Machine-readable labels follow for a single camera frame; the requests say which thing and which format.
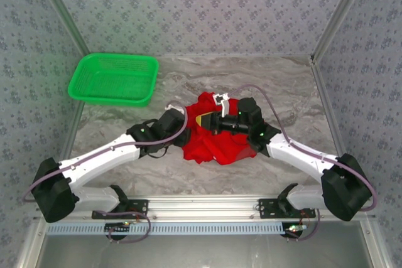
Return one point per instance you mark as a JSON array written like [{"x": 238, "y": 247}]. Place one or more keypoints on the aluminium frame post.
[
  {"x": 342, "y": 10},
  {"x": 59, "y": 10}
]

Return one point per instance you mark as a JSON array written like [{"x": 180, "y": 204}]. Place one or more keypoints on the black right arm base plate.
[{"x": 270, "y": 210}]

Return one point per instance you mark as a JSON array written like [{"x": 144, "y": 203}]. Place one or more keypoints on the red printed t-shirt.
[{"x": 216, "y": 148}]

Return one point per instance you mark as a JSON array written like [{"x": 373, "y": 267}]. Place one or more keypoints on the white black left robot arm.
[{"x": 97, "y": 161}]

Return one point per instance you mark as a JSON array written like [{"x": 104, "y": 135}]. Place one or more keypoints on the grey metal panel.
[{"x": 201, "y": 252}]

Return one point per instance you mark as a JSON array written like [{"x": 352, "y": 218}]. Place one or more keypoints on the green plastic mesh basket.
[{"x": 94, "y": 86}]

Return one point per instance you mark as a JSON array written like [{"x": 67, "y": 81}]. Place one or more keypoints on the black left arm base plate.
[{"x": 138, "y": 210}]

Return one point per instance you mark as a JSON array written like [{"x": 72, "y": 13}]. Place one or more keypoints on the small LED circuit board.
[
  {"x": 117, "y": 226},
  {"x": 295, "y": 228}
]

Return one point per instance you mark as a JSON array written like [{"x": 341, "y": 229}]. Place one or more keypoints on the long aluminium mounting rail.
[{"x": 201, "y": 206}]

